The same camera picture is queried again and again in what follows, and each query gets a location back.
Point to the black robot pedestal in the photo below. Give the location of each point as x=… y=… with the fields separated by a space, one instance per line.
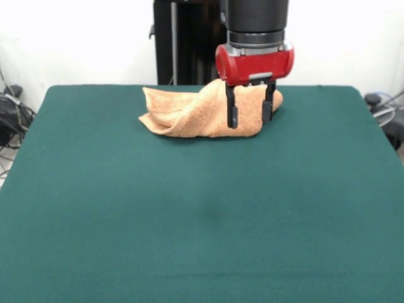
x=183 y=47

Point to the tan terry towel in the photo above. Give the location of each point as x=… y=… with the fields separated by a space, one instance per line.
x=195 y=110

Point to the dark green table cloth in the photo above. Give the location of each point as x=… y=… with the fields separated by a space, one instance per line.
x=126 y=205

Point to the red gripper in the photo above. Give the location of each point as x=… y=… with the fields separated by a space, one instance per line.
x=255 y=64

